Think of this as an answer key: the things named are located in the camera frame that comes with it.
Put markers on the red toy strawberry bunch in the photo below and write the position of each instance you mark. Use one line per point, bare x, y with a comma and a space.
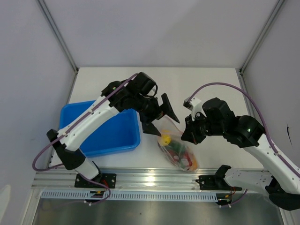
184, 160

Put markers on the aluminium mounting rail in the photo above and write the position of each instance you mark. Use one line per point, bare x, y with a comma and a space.
128, 179

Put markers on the green toy cucumber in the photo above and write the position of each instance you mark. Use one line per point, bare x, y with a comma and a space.
176, 147

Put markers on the clear zip top bag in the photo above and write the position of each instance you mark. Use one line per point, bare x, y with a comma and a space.
168, 124

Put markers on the aluminium frame post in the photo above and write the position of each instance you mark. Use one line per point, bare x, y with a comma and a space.
262, 34
56, 32

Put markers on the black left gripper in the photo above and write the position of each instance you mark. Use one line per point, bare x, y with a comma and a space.
159, 112

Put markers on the left aluminium frame post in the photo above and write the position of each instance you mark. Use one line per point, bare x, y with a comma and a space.
56, 32

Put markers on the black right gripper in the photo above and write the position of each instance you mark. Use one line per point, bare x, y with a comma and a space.
191, 134

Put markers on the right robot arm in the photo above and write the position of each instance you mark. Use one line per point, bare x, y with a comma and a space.
214, 118

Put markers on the blue plastic bin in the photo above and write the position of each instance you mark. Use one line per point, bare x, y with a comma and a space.
119, 134

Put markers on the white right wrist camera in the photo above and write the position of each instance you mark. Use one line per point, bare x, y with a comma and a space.
194, 105

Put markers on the yellow toy pepper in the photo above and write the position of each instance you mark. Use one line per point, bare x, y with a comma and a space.
165, 138

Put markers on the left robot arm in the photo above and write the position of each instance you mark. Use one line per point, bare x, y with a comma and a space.
132, 93

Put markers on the white slotted cable duct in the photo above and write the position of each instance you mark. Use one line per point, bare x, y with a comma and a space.
133, 196

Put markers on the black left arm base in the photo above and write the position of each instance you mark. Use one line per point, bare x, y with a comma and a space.
107, 179

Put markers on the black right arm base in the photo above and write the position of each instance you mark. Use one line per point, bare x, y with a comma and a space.
212, 182

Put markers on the right aluminium frame post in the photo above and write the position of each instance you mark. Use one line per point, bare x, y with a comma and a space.
262, 34

